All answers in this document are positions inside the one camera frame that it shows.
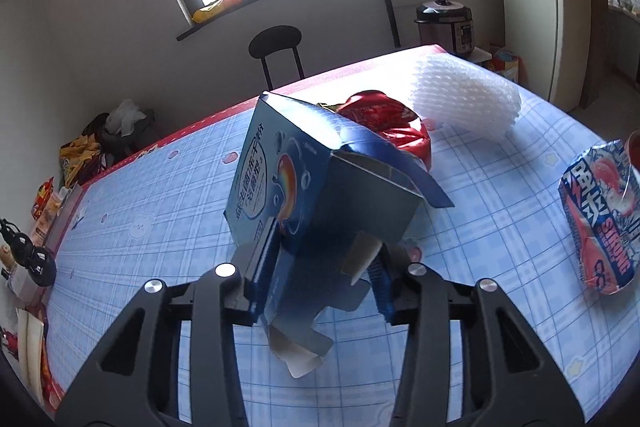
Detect red foil bag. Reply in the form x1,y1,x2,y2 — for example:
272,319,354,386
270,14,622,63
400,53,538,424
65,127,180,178
335,89,433,170

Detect silver electric pressure cooker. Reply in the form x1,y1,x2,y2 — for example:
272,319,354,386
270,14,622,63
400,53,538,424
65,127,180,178
414,0,475,58

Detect wooden door frame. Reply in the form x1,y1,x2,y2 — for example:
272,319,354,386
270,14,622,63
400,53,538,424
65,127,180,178
575,0,621,108

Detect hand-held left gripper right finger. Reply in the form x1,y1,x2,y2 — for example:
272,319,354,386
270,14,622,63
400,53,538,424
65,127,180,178
367,247,586,427

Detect yellow snack bag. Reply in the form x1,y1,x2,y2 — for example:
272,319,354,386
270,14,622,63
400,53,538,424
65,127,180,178
60,134,103,188

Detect blue and white snack wrapper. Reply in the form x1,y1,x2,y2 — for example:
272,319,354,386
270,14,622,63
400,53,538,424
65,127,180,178
557,139,640,295

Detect dark stool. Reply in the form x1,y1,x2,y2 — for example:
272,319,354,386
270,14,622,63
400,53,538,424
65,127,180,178
82,107,161,168

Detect black metal rack frame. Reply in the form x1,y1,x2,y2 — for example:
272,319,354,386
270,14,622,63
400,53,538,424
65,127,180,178
377,0,443,48

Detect cream refrigerator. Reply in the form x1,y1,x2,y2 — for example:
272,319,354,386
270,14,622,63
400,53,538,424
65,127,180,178
500,0,608,112

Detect white foam fruit net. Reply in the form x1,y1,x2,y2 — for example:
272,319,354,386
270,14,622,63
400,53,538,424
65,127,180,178
407,52,522,142

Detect blue plaid tablecloth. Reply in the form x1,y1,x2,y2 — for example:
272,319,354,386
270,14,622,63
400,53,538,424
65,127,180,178
37,44,640,427

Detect black round-back chair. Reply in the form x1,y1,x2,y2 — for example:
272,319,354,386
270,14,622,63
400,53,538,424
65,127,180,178
248,25,307,92

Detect blue cardboard box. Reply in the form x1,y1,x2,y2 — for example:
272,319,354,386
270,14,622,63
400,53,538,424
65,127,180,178
222,91,456,380

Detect red snack packets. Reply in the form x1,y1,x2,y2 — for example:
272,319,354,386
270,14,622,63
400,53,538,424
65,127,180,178
31,177,56,220

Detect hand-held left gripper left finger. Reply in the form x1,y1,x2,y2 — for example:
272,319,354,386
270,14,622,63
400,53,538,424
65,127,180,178
52,213,281,427

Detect crumpled white plastic bag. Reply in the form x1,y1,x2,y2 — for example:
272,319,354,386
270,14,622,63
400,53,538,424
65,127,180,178
105,99,146,135

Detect yellow snack packet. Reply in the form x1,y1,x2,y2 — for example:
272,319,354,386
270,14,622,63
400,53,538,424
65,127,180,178
192,0,243,24

